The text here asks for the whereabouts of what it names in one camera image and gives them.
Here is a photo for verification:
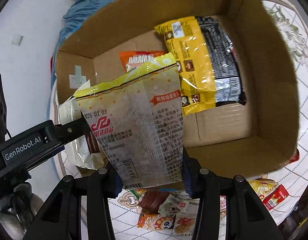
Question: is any cookie picture snack bag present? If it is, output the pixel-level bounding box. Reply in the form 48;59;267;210
173;213;196;236

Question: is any red small snack packet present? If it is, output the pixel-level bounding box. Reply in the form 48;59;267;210
263;185;289;211

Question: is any red triangular snack packet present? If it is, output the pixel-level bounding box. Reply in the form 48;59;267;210
289;149;300;164

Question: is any white wall socket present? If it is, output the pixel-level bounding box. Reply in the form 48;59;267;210
11;34;23;46

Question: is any panda cookie snack bag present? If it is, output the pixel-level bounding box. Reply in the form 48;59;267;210
137;214;175;231

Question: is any orange crispy snack bag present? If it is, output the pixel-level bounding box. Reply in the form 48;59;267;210
119;51;165;73

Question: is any cardboard milk box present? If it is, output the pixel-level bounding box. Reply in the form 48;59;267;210
56;0;300;179

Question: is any floral patterned tablecloth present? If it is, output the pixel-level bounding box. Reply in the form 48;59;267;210
57;0;308;240

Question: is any blue bed sheet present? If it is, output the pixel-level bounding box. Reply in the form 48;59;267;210
50;0;159;91

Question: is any yellow chocolate snack bag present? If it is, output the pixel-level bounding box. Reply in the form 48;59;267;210
155;16;216;115

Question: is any black snack bag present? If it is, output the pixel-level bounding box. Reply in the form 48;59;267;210
196;16;247;107

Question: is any pale green snack packet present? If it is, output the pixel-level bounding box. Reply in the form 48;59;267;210
158;194;189;216

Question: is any egg biscuit snack bag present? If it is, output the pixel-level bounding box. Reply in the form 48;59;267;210
74;53;183;189

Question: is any white silver snack bag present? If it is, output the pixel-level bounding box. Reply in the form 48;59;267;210
58;95;105;170

